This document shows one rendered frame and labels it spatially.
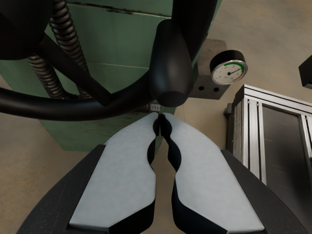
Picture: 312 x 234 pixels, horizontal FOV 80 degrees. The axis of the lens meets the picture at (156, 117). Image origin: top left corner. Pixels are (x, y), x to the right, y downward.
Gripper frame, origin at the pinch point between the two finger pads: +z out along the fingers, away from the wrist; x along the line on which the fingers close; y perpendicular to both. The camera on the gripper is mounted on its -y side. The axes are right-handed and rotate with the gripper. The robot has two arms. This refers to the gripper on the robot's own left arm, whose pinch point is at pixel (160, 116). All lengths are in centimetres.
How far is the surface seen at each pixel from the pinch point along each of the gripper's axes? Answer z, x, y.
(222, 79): 22.9, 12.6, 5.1
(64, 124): 43, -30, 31
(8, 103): 7.9, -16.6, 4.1
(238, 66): 21.2, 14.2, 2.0
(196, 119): 80, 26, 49
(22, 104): 8.3, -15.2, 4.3
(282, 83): 113, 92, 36
